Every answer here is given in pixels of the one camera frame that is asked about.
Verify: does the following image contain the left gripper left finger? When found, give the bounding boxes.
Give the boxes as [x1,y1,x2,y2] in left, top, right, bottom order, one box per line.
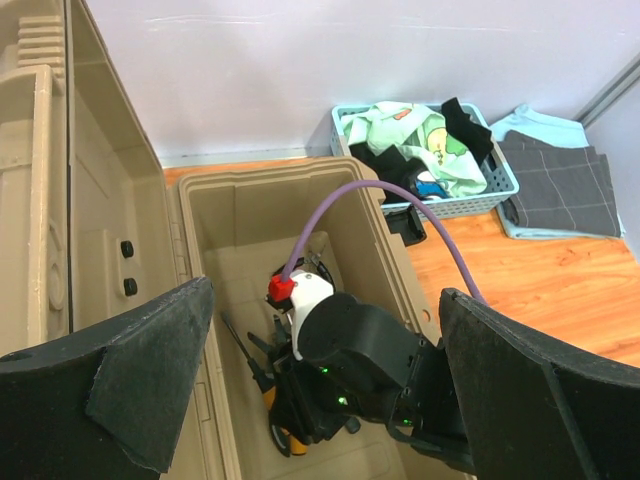
[1,277,214,479]

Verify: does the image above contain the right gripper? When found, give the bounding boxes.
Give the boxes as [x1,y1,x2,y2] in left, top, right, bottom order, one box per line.
[268,293,475,473]

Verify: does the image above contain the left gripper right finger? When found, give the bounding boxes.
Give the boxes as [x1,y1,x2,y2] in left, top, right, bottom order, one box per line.
[439,288,639,479]

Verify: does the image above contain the orange handled screwdriver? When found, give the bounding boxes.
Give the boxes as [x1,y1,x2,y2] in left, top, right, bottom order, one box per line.
[221,312,276,410]
[288,435,307,457]

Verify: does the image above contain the black grey handled pliers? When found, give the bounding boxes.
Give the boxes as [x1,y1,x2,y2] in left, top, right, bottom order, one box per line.
[247,314,292,458]

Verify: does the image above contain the tan plastic tool box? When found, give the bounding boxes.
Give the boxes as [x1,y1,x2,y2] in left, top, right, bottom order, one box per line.
[1,1,460,479]

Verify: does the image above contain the black handled claw hammer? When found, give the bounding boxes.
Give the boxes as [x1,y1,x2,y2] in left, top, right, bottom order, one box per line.
[344,417,361,435]

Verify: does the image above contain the small black handled pliers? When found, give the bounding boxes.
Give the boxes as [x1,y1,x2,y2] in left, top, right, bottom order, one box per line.
[303,254,335,286]

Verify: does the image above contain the black cloth in basket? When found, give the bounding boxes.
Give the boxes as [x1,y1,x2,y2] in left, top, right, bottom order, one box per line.
[349,97,496,204]

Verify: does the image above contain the grey checked folded cloth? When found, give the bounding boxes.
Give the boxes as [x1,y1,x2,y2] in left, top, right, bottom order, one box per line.
[500,130,622,238]

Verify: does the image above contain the blue plastic basket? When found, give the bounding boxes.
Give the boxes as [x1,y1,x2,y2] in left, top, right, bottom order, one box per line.
[330,105,519,219]

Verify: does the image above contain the green patterned cloth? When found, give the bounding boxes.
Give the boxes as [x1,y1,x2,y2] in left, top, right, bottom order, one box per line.
[347,100,489,199]

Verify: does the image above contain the light blue folded cloth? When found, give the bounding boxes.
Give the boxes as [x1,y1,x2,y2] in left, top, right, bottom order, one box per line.
[490,105,625,240]

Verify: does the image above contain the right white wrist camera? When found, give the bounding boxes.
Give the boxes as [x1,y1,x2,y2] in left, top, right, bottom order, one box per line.
[268,270,335,361]

